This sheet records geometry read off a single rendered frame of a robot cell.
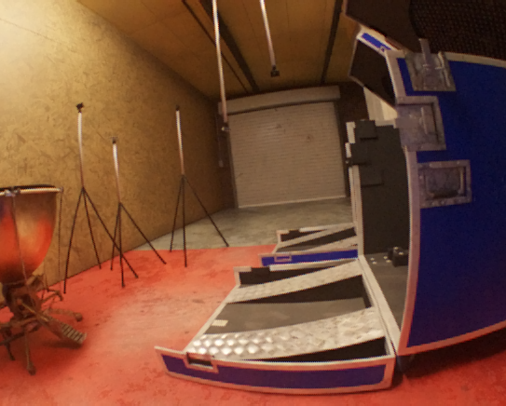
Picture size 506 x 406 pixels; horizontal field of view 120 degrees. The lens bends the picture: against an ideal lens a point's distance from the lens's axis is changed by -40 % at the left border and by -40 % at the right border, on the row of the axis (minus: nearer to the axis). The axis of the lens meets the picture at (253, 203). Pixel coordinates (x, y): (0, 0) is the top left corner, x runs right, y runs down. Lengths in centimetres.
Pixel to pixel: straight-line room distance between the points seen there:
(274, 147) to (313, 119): 131
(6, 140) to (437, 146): 262
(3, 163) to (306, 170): 614
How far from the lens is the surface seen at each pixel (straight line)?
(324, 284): 126
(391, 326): 86
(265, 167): 651
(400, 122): 56
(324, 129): 661
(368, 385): 84
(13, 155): 243
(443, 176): 63
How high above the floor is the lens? 68
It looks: 5 degrees down
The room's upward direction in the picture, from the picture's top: 7 degrees counter-clockwise
